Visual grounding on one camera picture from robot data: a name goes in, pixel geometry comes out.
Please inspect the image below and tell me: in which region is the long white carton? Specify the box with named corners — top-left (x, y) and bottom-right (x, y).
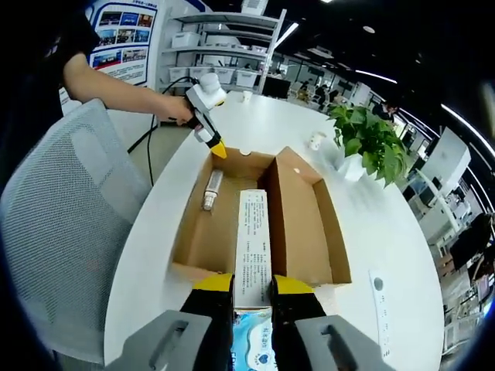
top-left (234, 189), bottom-right (274, 310)

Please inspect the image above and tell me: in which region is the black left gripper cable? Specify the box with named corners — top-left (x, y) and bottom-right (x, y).
top-left (127, 76), bottom-right (203, 187)

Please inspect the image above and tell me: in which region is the brown cardboard shoe box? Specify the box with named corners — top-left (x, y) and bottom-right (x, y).
top-left (171, 145), bottom-right (353, 289)

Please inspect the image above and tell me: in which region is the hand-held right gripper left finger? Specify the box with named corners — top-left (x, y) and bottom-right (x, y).
top-left (104, 272), bottom-right (236, 371)

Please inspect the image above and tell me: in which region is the straight ceiling light strip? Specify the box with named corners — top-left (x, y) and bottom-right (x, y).
top-left (275, 22), bottom-right (301, 49)

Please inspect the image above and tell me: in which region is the grey metal shelf rack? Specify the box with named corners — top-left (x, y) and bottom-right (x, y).
top-left (156, 9), bottom-right (289, 94)

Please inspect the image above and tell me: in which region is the grey mesh office chair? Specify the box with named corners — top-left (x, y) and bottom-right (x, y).
top-left (0, 98), bottom-right (152, 365)

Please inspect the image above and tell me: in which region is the small white bottle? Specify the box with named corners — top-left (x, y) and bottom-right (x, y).
top-left (201, 169), bottom-right (226, 212)

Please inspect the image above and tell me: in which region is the blue wet wipes pack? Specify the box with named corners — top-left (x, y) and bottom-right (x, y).
top-left (231, 307), bottom-right (278, 371)

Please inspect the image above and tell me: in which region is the white table power strip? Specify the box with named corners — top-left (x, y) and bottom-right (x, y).
top-left (367, 268), bottom-right (393, 359)

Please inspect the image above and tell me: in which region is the row of white storage bins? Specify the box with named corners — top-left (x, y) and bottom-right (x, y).
top-left (168, 30), bottom-right (266, 89)

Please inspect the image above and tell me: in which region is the green potted plant white pot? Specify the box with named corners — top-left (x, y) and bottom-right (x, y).
top-left (327, 104), bottom-right (411, 189)

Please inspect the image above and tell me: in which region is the wall poster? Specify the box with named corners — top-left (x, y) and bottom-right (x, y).
top-left (87, 2), bottom-right (160, 87)

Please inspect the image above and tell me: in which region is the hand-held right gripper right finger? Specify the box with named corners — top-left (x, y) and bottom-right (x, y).
top-left (270, 274), bottom-right (395, 371)

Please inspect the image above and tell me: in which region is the person's black shirt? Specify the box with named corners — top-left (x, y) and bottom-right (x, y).
top-left (0, 7), bottom-right (102, 182)

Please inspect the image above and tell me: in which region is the person's left hand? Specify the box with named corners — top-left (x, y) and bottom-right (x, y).
top-left (165, 95), bottom-right (197, 127)

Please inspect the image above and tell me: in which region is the ribbed white crate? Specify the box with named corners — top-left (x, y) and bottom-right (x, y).
top-left (241, 0), bottom-right (268, 17)

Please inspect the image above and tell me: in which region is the black computer monitor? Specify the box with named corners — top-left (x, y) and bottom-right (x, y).
top-left (262, 78), bottom-right (292, 100)

